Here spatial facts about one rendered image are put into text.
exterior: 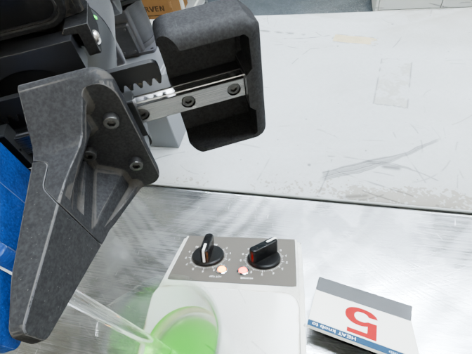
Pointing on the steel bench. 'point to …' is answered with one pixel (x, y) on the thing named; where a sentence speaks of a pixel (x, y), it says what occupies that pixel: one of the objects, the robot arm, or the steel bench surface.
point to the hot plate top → (260, 320)
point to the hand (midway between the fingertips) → (31, 230)
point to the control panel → (281, 272)
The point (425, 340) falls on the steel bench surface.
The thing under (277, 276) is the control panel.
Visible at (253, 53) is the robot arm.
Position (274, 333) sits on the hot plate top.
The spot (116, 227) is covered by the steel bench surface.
